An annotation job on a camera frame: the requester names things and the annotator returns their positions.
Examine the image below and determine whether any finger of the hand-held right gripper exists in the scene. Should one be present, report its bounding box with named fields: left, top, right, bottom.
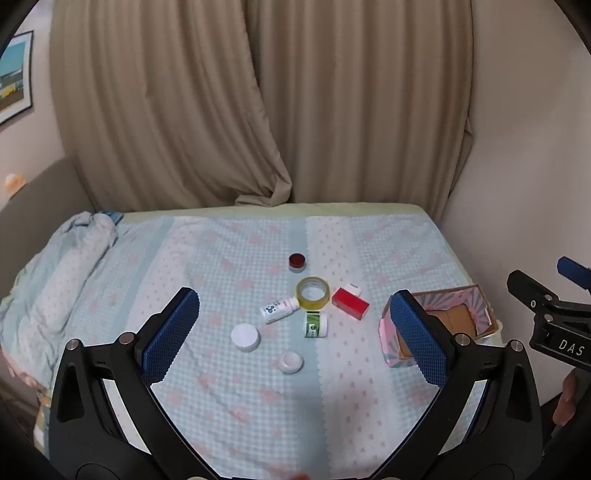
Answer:
left=557, top=257, right=591, bottom=292
left=506, top=270, right=560, bottom=320

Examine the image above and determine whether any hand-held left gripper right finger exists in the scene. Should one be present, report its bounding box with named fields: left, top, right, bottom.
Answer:
left=369, top=289, right=543, bottom=480

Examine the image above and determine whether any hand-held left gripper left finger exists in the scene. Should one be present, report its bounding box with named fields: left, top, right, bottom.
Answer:
left=48, top=287, right=219, bottom=480

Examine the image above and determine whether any pink patterned cardboard box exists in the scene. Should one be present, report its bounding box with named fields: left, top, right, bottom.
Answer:
left=379, top=284, right=500, bottom=369

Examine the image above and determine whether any wide white lidded jar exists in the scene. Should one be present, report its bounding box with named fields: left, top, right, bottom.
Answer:
left=231, top=323, right=262, bottom=353

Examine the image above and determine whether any red rectangular box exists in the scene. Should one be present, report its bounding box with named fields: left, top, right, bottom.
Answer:
left=331, top=287, right=371, bottom=320

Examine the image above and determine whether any white bottle with green label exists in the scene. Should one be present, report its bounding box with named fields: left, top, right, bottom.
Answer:
left=303, top=311, right=328, bottom=339

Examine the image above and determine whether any white bottle with blue print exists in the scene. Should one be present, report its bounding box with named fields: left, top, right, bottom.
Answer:
left=260, top=296, right=301, bottom=325

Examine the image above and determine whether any yellow clear tape roll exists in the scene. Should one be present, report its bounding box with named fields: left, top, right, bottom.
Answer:
left=296, top=276, right=330, bottom=310

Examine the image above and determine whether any small white round jar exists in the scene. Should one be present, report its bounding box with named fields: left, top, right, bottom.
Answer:
left=278, top=351, right=304, bottom=375

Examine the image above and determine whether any person's right hand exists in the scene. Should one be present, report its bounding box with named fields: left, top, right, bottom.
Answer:
left=553, top=369, right=579, bottom=426

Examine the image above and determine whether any checked floral bed sheet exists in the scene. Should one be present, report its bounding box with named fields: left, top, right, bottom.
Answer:
left=0, top=202, right=504, bottom=480

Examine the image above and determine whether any crumpled light blue quilt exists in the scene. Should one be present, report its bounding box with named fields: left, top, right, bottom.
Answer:
left=0, top=211, right=124, bottom=393

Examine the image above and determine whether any grey upholstered headboard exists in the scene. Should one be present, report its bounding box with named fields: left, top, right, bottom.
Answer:
left=0, top=156, right=95, bottom=298

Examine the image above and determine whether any beige curtain panel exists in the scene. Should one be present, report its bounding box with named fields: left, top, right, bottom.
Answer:
left=245, top=0, right=475, bottom=222
left=50, top=0, right=293, bottom=213

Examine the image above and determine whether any framed wall picture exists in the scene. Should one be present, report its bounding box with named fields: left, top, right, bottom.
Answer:
left=0, top=30, right=35, bottom=126

